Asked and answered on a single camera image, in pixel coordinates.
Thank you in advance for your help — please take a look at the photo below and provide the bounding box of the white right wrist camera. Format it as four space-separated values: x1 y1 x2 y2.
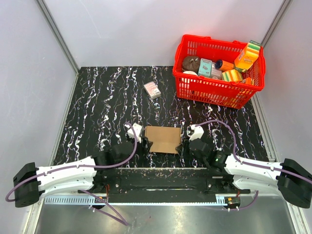
187 124 204 141

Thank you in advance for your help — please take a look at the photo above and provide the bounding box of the orange can with blue lid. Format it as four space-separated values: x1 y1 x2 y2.
215 59 234 72

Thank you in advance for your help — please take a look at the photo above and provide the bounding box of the pink grey small box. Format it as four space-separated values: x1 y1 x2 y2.
210 62 222 80

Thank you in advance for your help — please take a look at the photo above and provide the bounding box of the small orange packet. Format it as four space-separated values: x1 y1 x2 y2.
241 77 254 85

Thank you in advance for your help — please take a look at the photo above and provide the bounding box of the red plastic shopping basket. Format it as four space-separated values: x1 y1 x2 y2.
173 35 266 109

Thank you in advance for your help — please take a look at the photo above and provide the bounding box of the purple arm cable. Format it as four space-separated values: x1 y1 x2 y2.
192 119 312 212
5 123 138 226

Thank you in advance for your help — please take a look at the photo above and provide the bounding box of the aluminium front rail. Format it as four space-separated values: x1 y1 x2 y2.
44 191 240 206

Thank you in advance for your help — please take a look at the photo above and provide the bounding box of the teal small box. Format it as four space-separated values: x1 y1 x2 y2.
197 58 213 78

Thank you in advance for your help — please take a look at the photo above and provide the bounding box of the yellow green striped sponge pack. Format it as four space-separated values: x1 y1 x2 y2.
222 69 243 83

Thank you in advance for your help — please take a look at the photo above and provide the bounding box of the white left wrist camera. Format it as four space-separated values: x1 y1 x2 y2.
125 123 143 143

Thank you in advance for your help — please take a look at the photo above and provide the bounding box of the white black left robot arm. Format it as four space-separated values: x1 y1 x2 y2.
5 137 153 208

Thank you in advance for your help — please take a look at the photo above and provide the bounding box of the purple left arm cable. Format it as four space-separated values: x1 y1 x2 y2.
5 123 138 226

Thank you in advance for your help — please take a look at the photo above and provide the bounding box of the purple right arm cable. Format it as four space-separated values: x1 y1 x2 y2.
192 119 312 212

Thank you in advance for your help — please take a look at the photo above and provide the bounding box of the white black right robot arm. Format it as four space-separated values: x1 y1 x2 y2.
176 138 312 209

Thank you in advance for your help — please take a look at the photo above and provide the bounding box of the white round container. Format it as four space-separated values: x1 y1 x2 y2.
183 71 197 76

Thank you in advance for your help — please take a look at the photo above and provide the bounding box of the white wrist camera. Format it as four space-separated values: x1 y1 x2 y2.
125 123 143 143
187 124 204 141

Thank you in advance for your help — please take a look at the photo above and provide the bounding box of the brown round bread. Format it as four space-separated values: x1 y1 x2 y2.
182 56 200 73

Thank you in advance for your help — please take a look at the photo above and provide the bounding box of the small grey card box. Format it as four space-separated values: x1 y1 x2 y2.
143 81 161 100

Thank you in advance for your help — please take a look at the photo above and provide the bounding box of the tall orange juice carton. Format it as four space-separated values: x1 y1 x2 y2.
234 40 261 73

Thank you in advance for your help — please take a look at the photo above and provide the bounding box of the brown cardboard box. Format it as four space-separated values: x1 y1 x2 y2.
145 126 181 154

